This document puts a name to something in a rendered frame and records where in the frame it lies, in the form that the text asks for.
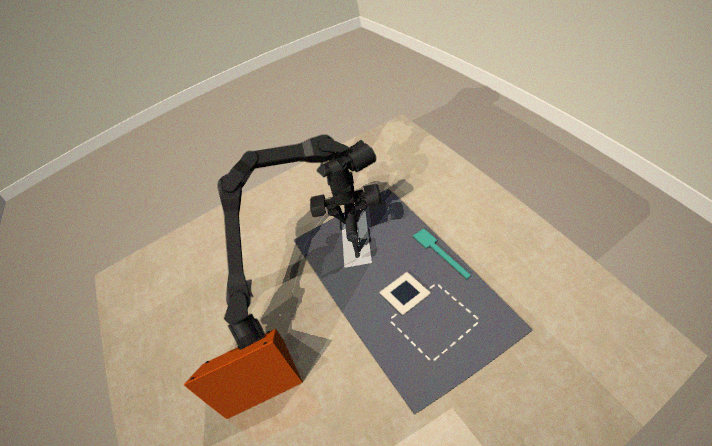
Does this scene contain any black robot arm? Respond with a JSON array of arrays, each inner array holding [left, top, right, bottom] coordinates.
[[217, 134, 377, 350]]

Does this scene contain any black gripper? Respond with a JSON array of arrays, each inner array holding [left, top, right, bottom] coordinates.
[[310, 178, 382, 224]]

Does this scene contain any cream square tile with dark blue center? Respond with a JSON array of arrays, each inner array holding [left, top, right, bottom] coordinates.
[[380, 273, 431, 315]]

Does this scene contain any green small trowel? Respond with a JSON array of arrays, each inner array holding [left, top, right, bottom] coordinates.
[[413, 228, 471, 279]]

